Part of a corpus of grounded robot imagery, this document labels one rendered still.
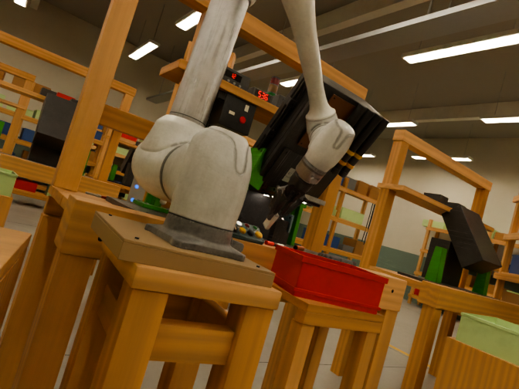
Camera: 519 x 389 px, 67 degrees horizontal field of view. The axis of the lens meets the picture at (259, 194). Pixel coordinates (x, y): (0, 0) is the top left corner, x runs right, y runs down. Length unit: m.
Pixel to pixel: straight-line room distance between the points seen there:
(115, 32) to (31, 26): 9.95
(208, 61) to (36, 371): 0.94
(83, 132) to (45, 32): 10.07
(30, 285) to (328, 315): 1.17
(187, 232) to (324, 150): 0.54
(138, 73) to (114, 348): 11.46
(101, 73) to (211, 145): 1.01
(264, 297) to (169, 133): 0.46
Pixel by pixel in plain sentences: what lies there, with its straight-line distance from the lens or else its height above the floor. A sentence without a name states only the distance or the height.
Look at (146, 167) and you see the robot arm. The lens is 1.02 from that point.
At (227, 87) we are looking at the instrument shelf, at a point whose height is 1.51.
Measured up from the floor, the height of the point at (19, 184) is 0.36.
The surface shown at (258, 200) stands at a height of 1.07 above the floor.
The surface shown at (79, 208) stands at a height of 0.88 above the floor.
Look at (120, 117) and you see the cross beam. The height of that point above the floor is 1.24.
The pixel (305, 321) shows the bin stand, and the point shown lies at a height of 0.75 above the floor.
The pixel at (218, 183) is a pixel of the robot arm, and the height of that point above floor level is 1.03.
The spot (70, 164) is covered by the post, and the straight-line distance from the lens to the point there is 1.76.
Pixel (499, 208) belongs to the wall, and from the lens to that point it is 11.01.
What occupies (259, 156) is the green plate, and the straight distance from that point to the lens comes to 1.63.
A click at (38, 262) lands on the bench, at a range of 1.80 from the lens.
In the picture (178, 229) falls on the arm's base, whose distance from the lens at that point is 0.85.
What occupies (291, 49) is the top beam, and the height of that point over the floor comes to 1.89.
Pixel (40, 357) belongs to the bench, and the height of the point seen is 0.47.
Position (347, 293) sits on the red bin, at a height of 0.84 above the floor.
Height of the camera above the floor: 0.99
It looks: 3 degrees up
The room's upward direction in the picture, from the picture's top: 16 degrees clockwise
